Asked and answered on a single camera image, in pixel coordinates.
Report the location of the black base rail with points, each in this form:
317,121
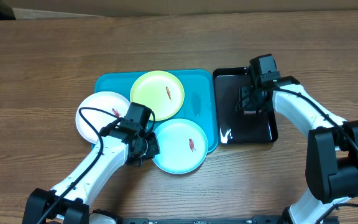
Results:
263,219

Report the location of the light blue plate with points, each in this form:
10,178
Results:
183,146

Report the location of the teal plastic tray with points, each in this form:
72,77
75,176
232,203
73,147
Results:
199,103

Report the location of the pink plate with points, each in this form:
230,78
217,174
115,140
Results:
108,101

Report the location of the black rectangular tray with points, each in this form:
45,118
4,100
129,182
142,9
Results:
237,126

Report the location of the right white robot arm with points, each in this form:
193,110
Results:
332,150

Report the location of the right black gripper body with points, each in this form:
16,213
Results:
248,100

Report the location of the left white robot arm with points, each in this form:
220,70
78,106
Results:
70,200

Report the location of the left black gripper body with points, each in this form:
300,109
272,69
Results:
149,147

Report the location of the yellow plate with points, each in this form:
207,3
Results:
160,91

